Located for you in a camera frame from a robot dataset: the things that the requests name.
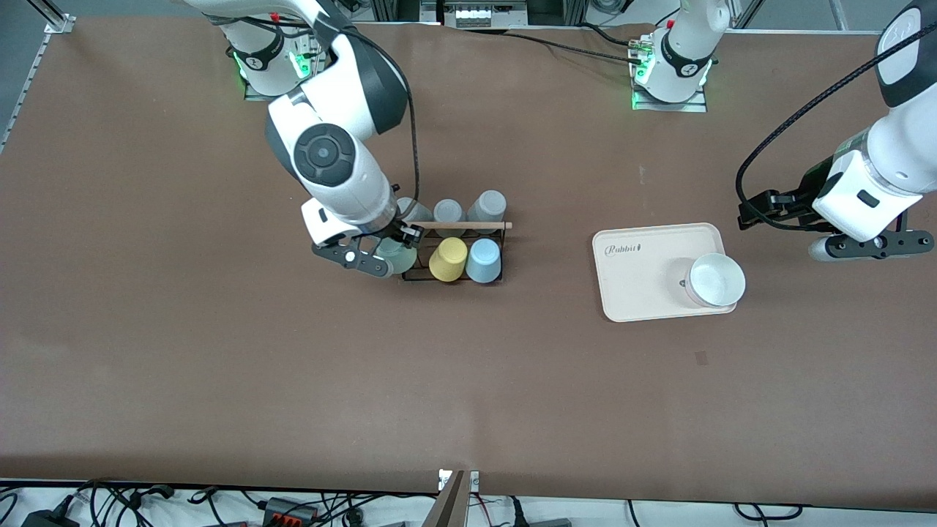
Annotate black power adapter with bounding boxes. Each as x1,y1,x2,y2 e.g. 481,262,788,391
20,505,81,527

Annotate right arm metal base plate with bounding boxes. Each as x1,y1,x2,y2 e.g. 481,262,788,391
244,22,327,102

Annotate cream plastic tray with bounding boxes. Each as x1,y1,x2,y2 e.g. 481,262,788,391
591,223,739,323

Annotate aluminium frame rail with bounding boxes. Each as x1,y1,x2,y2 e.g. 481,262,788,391
0,0,75,156

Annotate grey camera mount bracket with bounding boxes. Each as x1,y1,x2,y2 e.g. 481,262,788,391
423,469,481,527

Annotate black table cable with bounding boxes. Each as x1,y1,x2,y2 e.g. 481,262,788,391
505,26,646,65

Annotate white bowl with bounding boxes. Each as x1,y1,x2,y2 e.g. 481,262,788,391
684,253,747,309

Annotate grey cup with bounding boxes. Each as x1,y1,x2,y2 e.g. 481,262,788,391
433,199,465,239
467,190,508,235
395,197,434,229

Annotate yellow cup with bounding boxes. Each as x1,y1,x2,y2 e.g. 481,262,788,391
429,237,469,283

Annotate mint green cup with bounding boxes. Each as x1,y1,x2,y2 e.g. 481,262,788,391
373,238,419,278

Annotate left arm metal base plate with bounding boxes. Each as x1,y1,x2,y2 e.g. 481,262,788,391
631,35,709,113

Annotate light blue cup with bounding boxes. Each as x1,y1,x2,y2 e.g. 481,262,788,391
466,238,504,285

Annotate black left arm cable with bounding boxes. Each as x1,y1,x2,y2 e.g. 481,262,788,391
736,26,937,222

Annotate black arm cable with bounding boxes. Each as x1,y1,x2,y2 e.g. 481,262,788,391
333,22,422,204
736,26,937,222

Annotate grey connector box orange levers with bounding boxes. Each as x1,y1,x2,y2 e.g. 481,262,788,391
262,497,320,527

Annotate white power strip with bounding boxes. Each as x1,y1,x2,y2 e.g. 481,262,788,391
443,0,529,29

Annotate black wire cup rack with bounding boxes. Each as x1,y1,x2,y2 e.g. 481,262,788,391
399,219,513,285

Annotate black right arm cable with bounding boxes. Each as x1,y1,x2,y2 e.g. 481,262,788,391
333,22,422,204

